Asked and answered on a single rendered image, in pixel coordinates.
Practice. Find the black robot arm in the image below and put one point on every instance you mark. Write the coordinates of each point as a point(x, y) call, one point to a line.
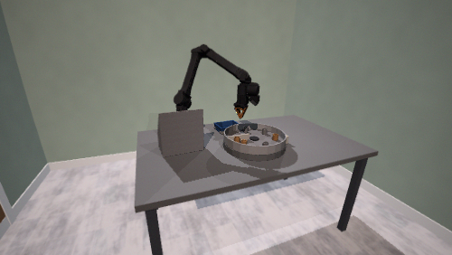
point(183, 98)

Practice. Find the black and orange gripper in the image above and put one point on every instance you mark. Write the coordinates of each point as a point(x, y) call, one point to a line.
point(238, 107)

